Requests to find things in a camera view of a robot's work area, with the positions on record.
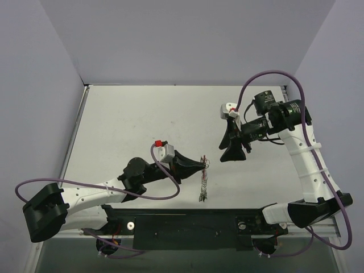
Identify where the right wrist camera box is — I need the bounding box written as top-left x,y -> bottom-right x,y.
220,102 -> 241,130

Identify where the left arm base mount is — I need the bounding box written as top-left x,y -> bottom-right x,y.
81,217 -> 137,257

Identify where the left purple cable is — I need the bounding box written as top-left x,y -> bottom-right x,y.
14,143 -> 181,259

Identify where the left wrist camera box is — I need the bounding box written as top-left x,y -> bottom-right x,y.
154,140 -> 175,164

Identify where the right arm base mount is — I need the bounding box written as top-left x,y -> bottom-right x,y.
235,209 -> 288,255

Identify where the purple cable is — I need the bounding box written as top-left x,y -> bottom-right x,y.
235,69 -> 352,259
14,143 -> 181,259

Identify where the red handled metal key organizer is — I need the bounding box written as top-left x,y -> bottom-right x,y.
200,155 -> 210,198

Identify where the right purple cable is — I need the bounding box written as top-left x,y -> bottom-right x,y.
235,69 -> 352,259

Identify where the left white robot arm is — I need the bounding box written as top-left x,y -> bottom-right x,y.
23,151 -> 206,243

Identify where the black key tag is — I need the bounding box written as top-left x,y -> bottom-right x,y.
198,195 -> 207,202

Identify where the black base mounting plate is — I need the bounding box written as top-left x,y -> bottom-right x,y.
82,209 -> 288,253

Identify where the aluminium rail frame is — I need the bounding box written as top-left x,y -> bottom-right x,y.
34,85 -> 341,239

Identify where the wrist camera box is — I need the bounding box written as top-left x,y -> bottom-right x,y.
220,102 -> 241,130
154,140 -> 175,164

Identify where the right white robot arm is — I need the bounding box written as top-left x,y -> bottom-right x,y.
219,90 -> 353,233

